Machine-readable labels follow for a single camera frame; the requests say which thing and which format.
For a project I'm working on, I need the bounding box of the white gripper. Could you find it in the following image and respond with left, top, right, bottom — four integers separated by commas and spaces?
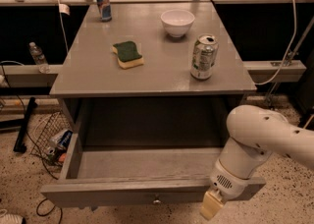
200, 160, 248, 220

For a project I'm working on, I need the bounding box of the grey top drawer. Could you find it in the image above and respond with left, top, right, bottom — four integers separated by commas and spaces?
40, 98, 267, 210

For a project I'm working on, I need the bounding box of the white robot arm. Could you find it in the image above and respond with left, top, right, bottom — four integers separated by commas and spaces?
200, 105, 314, 220

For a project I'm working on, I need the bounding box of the grey drawer cabinet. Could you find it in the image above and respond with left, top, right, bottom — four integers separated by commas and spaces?
49, 1, 258, 157

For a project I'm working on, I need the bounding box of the green and silver soda can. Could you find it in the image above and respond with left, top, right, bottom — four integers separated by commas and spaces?
190, 34, 219, 81

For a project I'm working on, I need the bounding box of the green and yellow sponge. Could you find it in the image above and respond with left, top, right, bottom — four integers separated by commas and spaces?
112, 41, 144, 69

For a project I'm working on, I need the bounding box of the white bowl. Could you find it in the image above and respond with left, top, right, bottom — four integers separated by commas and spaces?
161, 9, 195, 37

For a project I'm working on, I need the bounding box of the black bar on floor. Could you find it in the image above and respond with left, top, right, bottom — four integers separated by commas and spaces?
14, 97, 36, 153

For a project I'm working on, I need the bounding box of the blue energy drink can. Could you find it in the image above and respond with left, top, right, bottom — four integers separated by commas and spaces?
96, 0, 112, 22

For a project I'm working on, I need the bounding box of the clear plastic water bottle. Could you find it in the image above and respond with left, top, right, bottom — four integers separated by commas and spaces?
28, 42, 50, 74

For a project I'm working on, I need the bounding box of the wire basket with trash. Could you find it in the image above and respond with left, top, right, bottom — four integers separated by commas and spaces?
31, 112, 73, 166

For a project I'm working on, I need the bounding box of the white cable right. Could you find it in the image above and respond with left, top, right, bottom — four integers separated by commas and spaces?
254, 0, 298, 86

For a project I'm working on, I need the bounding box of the black cable on floor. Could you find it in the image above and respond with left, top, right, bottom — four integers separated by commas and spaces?
0, 65, 64, 224

